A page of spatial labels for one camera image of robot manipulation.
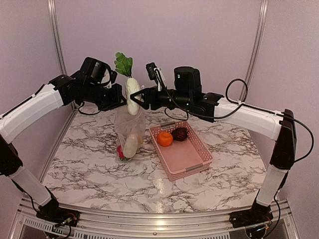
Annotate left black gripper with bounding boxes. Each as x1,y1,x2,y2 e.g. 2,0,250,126
83,82,127,111

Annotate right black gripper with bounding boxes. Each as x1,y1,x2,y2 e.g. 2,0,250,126
130,85,191,111

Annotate clear zip top bag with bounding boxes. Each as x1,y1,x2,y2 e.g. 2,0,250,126
114,106,146,163

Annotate white knitted vegetable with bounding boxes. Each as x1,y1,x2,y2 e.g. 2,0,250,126
123,133,139,158
114,52,141,116

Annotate orange knitted fruit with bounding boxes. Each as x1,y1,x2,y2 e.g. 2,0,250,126
158,131,173,147

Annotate red knitted apple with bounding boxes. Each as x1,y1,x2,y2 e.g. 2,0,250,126
117,145,125,160

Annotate dark red knitted beet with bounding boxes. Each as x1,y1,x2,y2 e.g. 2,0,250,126
171,127,188,141

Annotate pink plastic basket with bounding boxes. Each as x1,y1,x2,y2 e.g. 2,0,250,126
149,121,213,181

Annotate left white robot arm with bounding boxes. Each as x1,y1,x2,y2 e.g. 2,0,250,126
0,57,126,222

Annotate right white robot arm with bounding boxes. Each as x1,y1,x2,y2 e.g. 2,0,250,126
130,63,297,223

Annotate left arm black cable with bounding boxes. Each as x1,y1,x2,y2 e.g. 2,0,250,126
77,101,103,116

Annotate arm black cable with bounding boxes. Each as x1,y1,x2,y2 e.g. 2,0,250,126
77,101,103,116
164,78,315,164

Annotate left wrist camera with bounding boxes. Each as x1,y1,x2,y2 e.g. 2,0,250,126
108,70,118,87

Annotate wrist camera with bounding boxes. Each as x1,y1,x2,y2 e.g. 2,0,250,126
146,62,158,82
108,70,118,87

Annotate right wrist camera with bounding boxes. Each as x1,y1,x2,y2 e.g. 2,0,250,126
146,62,158,82

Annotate left aluminium frame post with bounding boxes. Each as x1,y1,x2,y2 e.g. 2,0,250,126
47,0,77,110

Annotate aluminium frame post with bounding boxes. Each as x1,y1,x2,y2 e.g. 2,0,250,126
245,0,269,87
47,0,77,110

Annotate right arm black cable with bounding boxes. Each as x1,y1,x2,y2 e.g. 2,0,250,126
164,78,315,164

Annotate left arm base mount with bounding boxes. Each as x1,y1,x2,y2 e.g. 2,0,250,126
36,187,80,227

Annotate aluminium front rail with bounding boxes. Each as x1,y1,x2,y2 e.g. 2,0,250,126
9,196,300,239

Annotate right aluminium frame post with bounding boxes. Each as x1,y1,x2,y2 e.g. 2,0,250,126
245,0,269,87

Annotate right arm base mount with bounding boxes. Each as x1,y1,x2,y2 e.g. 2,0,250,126
229,200,274,228

